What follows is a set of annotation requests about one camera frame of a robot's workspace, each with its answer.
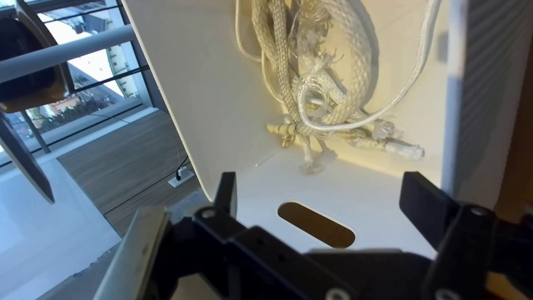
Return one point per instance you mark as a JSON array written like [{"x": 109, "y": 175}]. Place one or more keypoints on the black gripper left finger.
[{"x": 222, "y": 237}]

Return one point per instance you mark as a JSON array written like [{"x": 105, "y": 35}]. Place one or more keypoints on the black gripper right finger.
[{"x": 470, "y": 242}]

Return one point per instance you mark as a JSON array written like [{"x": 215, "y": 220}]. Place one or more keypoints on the brown chair by window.
[{"x": 32, "y": 70}]

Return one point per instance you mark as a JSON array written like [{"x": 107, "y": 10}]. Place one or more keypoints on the white plastic basket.
[{"x": 320, "y": 107}]

